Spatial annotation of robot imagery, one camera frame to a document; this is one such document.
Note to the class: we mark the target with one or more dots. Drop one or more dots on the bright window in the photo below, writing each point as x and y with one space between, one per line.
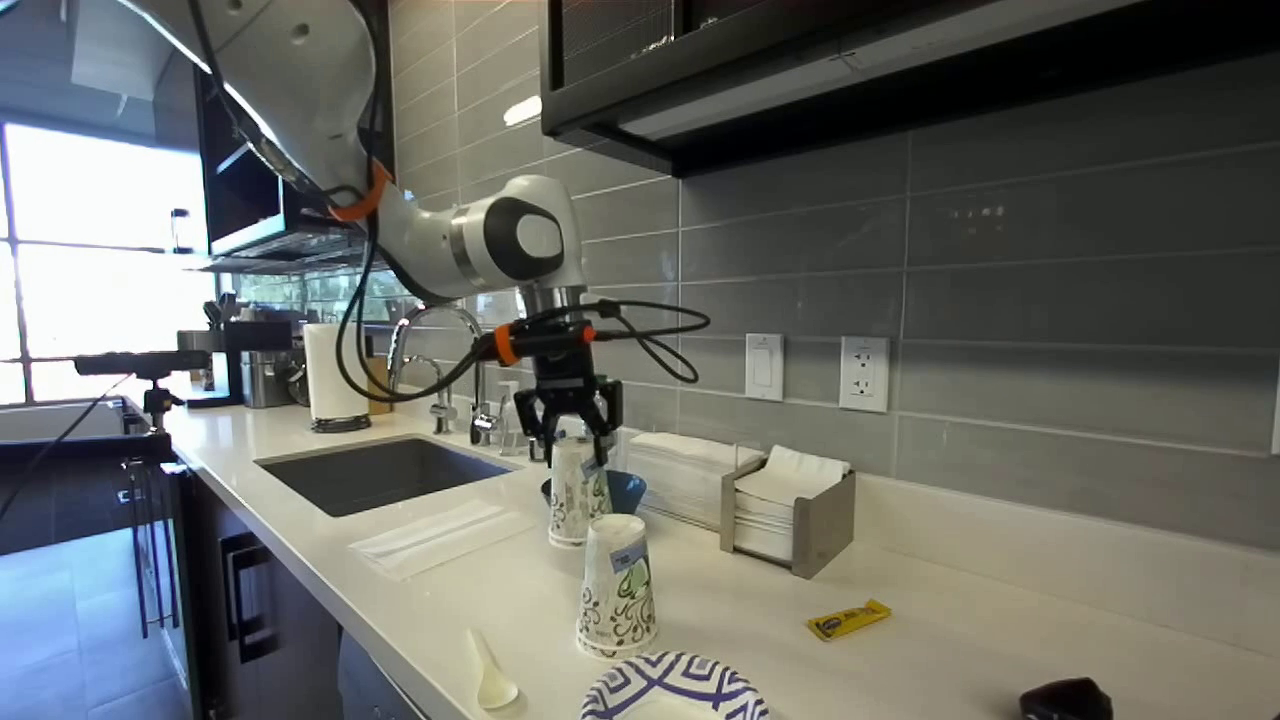
94 243

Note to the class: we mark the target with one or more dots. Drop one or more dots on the white wall switch plate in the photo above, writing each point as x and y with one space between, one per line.
760 366

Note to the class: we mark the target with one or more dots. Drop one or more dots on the paper towel roll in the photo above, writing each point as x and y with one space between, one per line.
332 372

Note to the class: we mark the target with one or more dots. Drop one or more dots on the clear box of white napkins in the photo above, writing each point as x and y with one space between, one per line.
695 474

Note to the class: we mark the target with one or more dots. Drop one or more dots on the wrist camera with orange mount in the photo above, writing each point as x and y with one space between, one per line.
562 333

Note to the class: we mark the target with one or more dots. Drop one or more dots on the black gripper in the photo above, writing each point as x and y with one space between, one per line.
567 372

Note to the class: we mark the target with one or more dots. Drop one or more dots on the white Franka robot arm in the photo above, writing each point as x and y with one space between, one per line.
441 246

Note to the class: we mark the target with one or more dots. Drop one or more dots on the white napkin stack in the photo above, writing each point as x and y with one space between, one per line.
785 493

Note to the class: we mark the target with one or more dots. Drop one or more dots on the patterned paper coffee cup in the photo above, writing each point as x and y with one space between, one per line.
579 480
617 583

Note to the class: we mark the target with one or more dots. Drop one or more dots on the white plastic spoon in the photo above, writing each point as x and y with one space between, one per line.
491 682

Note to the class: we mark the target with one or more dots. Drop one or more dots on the blue patterned paper plate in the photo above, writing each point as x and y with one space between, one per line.
672 691

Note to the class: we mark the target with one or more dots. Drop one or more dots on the white wall outlet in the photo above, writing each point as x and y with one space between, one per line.
867 372

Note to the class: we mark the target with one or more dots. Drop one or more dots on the kitchen sink basin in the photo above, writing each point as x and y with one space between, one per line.
380 474

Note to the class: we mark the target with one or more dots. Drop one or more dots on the blue bowl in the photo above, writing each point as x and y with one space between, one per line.
630 489

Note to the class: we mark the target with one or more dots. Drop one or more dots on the yellow packet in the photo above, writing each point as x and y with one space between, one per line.
848 619

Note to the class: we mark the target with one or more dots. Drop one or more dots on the chrome faucet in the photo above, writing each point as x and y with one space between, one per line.
441 403

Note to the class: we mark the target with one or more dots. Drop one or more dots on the dark base cabinet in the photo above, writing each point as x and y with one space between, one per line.
267 625

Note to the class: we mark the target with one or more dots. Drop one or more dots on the metal napkin holder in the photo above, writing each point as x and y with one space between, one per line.
835 527

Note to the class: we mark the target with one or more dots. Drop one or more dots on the dark overhead cabinet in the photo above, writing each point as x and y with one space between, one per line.
255 203
934 65

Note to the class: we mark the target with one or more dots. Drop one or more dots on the small black object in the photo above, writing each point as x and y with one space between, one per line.
1067 702

